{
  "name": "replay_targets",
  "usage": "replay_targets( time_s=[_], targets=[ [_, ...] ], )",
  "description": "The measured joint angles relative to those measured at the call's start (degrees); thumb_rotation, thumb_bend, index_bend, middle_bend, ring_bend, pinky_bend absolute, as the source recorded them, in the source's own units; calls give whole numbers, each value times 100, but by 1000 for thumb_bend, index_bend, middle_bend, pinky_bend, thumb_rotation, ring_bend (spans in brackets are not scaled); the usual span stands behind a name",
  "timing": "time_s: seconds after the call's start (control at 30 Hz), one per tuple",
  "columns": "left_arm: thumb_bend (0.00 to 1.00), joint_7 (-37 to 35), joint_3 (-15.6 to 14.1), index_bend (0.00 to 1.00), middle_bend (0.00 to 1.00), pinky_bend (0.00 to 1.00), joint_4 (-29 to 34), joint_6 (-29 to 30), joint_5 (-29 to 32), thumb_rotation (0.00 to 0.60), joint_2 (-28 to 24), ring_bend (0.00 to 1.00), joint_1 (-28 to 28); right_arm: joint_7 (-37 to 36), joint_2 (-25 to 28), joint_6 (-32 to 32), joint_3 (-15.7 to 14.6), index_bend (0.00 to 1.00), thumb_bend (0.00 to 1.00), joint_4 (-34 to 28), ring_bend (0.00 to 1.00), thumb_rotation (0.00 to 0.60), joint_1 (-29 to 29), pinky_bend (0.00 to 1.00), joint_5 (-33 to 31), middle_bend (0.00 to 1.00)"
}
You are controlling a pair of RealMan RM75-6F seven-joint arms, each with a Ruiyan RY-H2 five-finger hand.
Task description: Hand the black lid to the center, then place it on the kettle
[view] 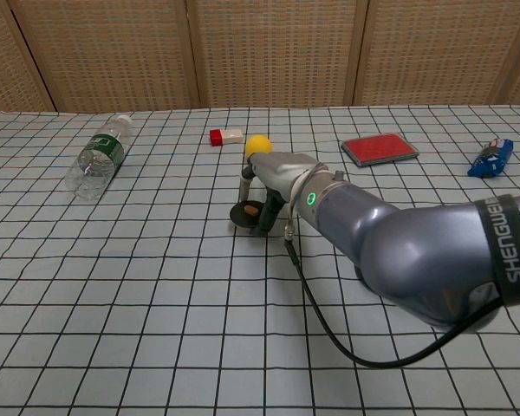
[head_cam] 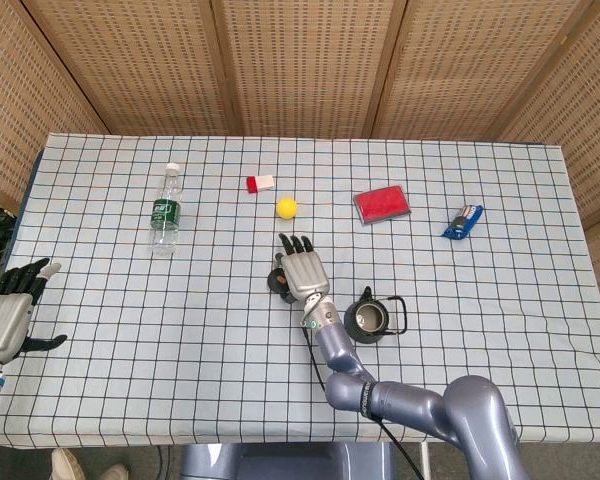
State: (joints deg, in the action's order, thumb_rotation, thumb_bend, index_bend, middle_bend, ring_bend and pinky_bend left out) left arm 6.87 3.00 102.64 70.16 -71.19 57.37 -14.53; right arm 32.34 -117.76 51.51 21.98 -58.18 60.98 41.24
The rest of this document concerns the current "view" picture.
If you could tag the blue snack packet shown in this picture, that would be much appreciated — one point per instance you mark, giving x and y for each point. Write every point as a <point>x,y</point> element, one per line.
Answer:
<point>490,160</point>

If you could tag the blue checked tablecloth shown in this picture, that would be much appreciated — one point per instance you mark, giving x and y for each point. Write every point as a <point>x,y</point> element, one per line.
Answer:
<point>156,303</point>

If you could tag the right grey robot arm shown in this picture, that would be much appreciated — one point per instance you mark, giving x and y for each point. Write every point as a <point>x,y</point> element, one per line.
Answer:
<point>416,251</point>

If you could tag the black kettle lid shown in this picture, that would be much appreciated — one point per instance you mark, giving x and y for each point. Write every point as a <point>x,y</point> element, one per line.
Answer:
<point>242,217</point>

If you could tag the red and white block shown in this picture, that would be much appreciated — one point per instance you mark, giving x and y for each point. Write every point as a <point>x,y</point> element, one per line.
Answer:
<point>227,136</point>

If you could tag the clear green-label water bottle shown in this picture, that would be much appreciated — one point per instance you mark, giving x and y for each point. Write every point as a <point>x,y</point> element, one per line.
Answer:
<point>95,164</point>

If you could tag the red flat pad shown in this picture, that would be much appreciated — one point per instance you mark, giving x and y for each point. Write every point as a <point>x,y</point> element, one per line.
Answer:
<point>379,149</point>

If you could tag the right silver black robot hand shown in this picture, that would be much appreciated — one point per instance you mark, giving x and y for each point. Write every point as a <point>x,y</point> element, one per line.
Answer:
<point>286,171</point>

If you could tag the yellow ball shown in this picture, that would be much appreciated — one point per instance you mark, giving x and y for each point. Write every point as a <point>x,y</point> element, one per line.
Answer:
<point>258,145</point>

